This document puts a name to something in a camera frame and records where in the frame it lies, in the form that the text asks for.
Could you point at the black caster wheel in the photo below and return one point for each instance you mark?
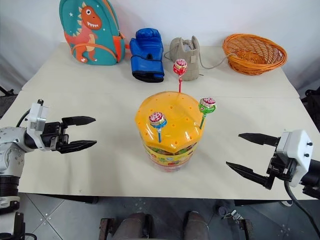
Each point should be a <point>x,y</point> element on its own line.
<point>226,210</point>

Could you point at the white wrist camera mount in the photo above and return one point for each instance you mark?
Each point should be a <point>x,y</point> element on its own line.
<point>297,147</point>
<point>37,117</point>

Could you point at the blue wrapped lollipop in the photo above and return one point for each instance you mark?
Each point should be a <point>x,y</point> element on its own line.
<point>157,120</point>

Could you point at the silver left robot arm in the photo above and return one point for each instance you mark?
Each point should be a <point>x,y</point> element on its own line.
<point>10,143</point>

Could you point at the dark metal bracket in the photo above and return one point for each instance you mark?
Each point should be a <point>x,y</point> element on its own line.
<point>245,228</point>
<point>106,228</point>

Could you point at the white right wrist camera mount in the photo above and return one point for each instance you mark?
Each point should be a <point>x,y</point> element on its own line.
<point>297,147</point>

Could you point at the green wrapped lollipop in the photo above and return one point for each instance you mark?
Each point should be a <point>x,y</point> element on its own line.
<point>207,106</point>

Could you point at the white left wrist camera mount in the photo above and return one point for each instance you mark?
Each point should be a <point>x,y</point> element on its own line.
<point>37,117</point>

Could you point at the teal dinosaur backpack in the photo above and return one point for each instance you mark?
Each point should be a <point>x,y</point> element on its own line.
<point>100,37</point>

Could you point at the lollipop jar with orange lid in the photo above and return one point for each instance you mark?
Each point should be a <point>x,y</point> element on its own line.
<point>175,130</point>

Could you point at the orange wicker basket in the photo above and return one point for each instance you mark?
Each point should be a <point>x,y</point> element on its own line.
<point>252,60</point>

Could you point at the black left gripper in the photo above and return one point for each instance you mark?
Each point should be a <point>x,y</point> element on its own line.
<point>51,135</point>

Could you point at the dark rounded shape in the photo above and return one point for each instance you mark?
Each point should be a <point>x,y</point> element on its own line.
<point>133,226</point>
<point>196,226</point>

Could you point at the black stand foot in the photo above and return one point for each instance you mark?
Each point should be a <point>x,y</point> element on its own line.
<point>7,92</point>

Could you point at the red wrapped lollipop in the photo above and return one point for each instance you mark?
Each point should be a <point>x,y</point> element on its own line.
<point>180,66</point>

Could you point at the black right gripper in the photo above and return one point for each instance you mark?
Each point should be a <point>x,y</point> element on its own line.
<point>281,167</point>

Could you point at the blue boxing glove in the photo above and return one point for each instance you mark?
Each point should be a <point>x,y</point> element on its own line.
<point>147,55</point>

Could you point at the black crate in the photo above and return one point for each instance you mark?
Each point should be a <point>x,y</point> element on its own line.
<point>312,105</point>

